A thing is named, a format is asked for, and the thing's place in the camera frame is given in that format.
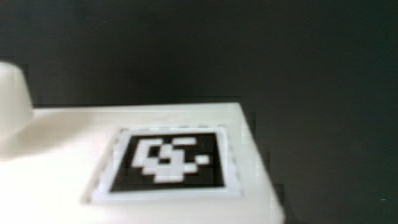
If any white drawer box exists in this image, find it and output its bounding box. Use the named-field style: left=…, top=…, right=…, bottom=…
left=0, top=60, right=290, bottom=224

